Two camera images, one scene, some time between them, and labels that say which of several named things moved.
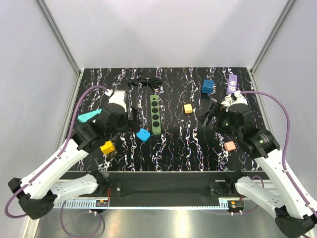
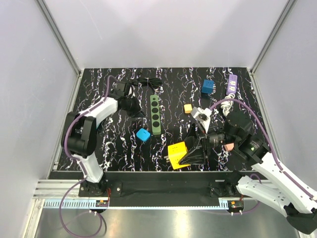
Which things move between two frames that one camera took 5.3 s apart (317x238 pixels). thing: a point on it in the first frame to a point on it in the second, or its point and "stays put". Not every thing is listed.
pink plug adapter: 230,146 stays put
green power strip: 155,114 stays put
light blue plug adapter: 143,134 stays put
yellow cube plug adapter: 107,148 to 176,151
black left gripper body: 127,125 to 132,106
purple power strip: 232,83 stays put
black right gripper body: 223,121 to 216,139
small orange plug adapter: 188,108 stays put
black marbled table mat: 169,136 stays put
